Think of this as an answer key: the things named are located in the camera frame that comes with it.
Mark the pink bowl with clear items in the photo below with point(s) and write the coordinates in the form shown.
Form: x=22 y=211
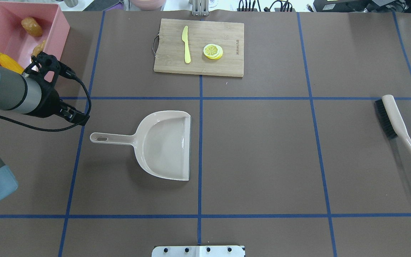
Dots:
x=148 y=4

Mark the pink plastic bin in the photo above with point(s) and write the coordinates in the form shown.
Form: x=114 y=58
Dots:
x=15 y=40

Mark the beige plastic dustpan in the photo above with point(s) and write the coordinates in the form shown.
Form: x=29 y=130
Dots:
x=162 y=144

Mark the yellow toy corn cob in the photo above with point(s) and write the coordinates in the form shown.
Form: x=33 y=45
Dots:
x=11 y=64

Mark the yellow lemon slices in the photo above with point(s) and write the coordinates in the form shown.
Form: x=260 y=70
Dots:
x=213 y=51

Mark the aluminium frame post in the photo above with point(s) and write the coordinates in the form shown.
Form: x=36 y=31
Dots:
x=200 y=7

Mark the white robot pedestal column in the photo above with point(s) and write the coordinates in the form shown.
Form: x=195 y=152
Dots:
x=199 y=251

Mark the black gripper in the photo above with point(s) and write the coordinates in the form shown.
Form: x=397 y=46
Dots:
x=49 y=101

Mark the bamboo cutting board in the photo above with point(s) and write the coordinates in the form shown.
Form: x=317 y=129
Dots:
x=169 y=56

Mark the brown toy ginger root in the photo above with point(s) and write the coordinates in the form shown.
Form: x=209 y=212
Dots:
x=39 y=48

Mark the yellow plastic knife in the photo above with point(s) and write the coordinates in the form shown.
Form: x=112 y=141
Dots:
x=185 y=39

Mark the orange-brown toy potato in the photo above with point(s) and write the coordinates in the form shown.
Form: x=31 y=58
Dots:
x=32 y=27

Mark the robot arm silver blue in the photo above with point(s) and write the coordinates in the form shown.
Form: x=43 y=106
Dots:
x=12 y=90

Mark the beige hand brush black bristles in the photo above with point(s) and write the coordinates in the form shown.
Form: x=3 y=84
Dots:
x=391 y=120

